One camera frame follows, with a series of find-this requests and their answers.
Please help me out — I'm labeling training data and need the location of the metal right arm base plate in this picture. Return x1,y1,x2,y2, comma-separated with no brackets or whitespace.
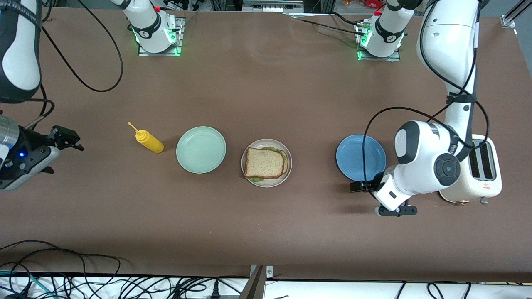
137,17,184,57

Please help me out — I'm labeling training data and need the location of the grey power strip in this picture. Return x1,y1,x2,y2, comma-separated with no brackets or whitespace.
242,0,305,13

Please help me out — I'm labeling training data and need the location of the white two-slot toaster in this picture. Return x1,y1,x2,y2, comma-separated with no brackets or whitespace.
438,133,503,206

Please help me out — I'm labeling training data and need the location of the yellow mustard squeeze bottle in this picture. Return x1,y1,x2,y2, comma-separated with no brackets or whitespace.
127,121,165,154

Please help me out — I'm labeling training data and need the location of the beige plate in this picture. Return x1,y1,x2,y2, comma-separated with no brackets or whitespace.
241,138,293,188

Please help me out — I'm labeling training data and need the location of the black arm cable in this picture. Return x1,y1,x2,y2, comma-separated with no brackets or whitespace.
362,0,491,192
25,0,124,129

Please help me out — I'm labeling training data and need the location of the brown bread slice dark crust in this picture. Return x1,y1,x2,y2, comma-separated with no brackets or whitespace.
244,147,286,179

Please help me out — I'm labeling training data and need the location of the aluminium corner profile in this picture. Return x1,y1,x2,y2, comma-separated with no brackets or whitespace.
501,0,532,29

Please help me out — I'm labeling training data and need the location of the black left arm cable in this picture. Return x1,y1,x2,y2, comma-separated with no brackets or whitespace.
362,0,491,192

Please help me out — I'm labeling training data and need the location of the teal cable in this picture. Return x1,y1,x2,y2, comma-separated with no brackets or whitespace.
0,270,57,299

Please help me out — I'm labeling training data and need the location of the blue plate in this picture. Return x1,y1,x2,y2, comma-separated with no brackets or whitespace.
336,134,387,183

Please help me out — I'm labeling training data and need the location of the red snack packet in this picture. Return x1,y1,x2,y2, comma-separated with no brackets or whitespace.
343,0,385,9

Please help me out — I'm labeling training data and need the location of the mint green plate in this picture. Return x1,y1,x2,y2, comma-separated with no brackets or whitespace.
176,126,227,174

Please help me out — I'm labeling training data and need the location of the black base cable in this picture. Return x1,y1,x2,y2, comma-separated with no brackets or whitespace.
285,12,368,37
328,10,362,26

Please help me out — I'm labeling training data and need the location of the green lettuce leaf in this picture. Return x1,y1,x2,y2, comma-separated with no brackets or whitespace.
248,145,288,183

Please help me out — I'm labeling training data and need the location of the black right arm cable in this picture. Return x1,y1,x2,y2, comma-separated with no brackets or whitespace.
25,0,124,129

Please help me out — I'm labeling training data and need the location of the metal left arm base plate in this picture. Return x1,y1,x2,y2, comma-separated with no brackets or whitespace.
355,21,401,62

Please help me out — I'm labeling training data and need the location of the aluminium profile post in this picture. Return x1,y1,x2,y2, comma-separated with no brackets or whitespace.
238,266,267,299

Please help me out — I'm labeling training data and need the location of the metal table bracket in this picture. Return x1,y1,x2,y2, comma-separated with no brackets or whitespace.
249,265,275,279

